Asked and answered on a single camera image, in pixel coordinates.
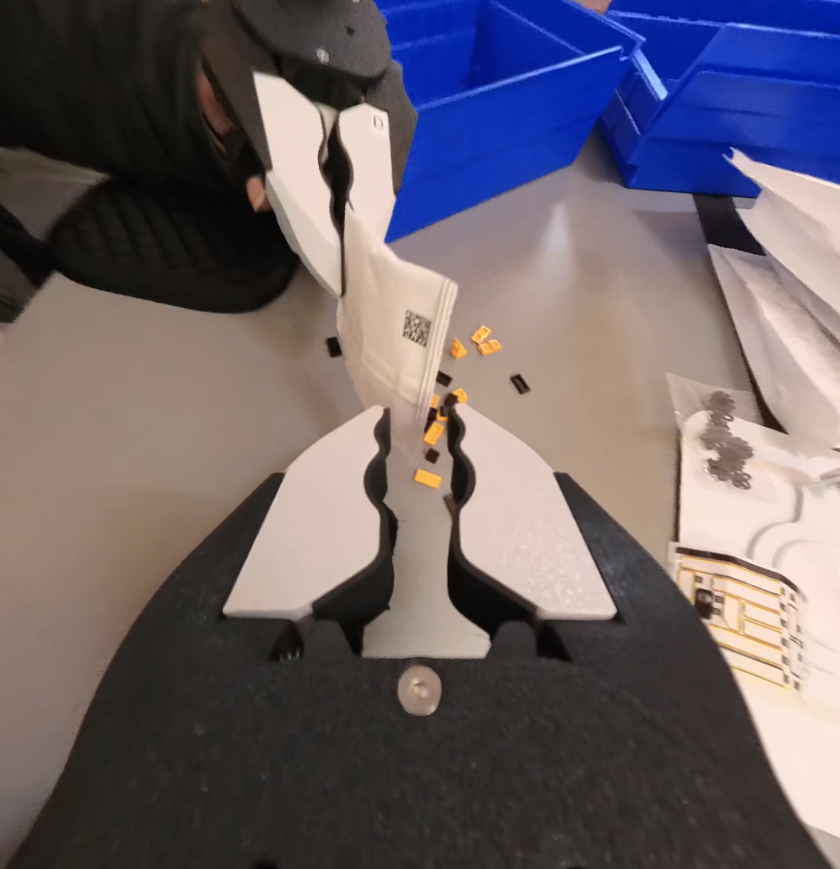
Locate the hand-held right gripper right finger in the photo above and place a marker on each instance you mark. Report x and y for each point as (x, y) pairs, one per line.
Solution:
(535, 537)

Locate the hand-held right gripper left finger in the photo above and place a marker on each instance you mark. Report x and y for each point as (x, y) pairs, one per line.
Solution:
(311, 537)

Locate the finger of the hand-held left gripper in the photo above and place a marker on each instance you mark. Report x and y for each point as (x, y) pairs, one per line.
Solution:
(298, 163)
(372, 177)

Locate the large blue storage bin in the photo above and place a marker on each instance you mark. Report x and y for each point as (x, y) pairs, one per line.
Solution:
(501, 109)

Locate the white printed paper bag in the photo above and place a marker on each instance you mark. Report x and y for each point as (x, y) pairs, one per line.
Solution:
(393, 326)

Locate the pile of small lego pieces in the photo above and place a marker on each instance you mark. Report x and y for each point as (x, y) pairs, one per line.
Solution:
(447, 394)

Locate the person's left forearm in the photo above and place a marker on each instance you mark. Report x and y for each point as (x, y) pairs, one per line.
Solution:
(94, 82)

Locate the lego sticker sheet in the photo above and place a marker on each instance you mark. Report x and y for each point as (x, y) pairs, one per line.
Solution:
(739, 604)

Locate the translucent plastic bag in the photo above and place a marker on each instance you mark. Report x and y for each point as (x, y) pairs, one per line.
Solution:
(726, 441)

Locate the grey fleece jacket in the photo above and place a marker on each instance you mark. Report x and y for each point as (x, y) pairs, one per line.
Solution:
(12, 258)

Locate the white folded paper bag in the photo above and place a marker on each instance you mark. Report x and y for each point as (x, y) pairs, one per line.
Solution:
(787, 340)

